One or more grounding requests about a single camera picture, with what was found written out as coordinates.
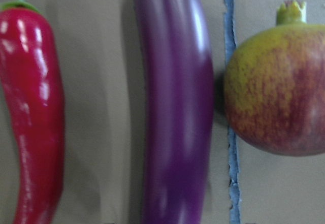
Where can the purple eggplant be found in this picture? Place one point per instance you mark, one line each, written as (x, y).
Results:
(179, 87)

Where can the red green pomegranate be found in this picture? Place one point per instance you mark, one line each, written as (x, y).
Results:
(274, 86)

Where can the red chili pepper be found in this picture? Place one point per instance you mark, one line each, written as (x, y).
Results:
(31, 80)

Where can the brown paper table cover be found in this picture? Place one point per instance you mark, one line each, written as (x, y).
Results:
(103, 75)

